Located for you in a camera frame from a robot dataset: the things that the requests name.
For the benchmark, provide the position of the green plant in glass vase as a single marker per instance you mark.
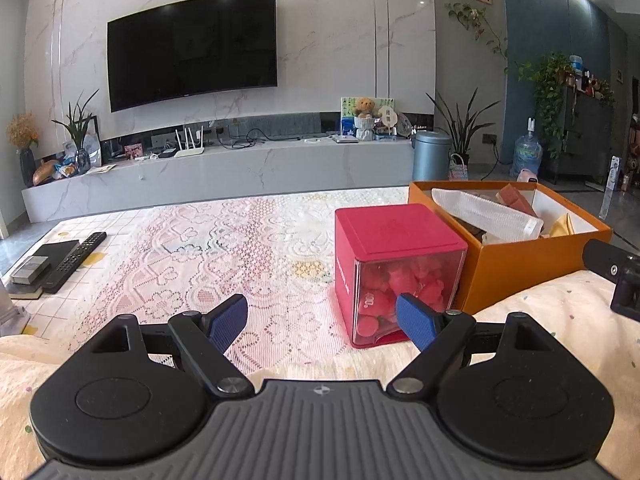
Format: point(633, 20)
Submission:
point(77, 135)

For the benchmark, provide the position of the leafy plant on cabinet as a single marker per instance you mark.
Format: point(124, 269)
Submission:
point(547, 85)

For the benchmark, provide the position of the pink lace printed blanket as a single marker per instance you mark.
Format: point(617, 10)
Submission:
point(200, 260)

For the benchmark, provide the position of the dark grey cabinet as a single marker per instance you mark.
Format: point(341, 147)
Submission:
point(582, 135)

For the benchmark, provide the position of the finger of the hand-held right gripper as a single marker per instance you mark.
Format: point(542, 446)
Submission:
point(607, 260)
point(627, 297)

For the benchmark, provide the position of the hanging vine plant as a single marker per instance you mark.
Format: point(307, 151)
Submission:
point(475, 20)

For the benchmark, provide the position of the grey-blue trash can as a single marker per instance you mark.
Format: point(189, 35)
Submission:
point(431, 157)

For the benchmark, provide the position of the blue water bottle with pump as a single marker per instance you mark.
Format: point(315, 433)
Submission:
point(528, 152)

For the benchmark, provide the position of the pink knitted bag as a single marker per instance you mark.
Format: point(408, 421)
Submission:
point(458, 170)

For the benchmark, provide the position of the small pink appliance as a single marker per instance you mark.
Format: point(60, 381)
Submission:
point(528, 176)

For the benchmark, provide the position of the wall socket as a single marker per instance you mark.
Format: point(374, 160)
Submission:
point(490, 137)

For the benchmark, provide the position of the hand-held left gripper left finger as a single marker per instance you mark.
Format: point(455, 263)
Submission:
point(227, 321)

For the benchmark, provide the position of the flat white and pink device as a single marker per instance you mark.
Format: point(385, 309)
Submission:
point(345, 138)

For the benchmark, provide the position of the small black set-top box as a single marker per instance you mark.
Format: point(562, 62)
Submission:
point(168, 152)

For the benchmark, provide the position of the brown oval ornament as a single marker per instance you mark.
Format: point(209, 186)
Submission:
point(45, 172)

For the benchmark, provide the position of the red-brown soft block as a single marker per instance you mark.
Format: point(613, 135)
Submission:
point(517, 200)

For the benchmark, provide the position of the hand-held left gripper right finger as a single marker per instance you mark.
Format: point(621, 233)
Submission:
point(417, 322)

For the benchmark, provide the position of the red box with clear side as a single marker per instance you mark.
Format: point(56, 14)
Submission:
point(395, 240)

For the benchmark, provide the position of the teddy bear bouquet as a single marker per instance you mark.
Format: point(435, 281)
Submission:
point(365, 120)

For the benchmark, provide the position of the small pink photo frame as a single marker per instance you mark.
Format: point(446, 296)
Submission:
point(133, 150)

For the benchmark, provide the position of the white marble television console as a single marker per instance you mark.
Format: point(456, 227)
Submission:
point(225, 177)

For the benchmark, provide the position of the white router with antennas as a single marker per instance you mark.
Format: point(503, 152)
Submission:
point(189, 149)

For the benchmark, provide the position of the round patterned plate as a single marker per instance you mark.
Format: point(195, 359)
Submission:
point(404, 122)

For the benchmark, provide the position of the loose papers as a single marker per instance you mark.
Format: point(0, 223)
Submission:
point(102, 167)

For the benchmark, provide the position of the orange cardboard box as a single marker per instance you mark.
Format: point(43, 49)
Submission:
point(515, 275)

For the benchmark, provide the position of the yellow cloth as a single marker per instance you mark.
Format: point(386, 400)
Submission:
point(566, 226)

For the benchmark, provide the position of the black remote control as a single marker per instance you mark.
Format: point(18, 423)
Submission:
point(75, 260)

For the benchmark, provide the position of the white standing device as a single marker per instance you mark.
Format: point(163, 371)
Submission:
point(611, 185)

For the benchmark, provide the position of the cream dotted blanket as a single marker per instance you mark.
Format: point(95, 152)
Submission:
point(550, 300)

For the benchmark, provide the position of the black wall television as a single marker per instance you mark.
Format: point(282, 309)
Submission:
point(192, 50)

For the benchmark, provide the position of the green picture board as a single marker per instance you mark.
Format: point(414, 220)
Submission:
point(348, 115)

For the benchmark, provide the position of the round white hand fan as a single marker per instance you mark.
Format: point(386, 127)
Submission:
point(386, 119)

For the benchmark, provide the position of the snack packets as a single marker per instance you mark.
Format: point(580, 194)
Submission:
point(66, 169)

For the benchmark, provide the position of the dried flowers in dark vase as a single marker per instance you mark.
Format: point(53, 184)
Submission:
point(25, 140)

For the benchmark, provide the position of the small grey box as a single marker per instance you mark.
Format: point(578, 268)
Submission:
point(30, 269)

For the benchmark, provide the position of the black book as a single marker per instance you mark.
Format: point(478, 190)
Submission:
point(55, 252)

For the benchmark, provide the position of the long-leaf potted plant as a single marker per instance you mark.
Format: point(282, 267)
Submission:
point(462, 125)

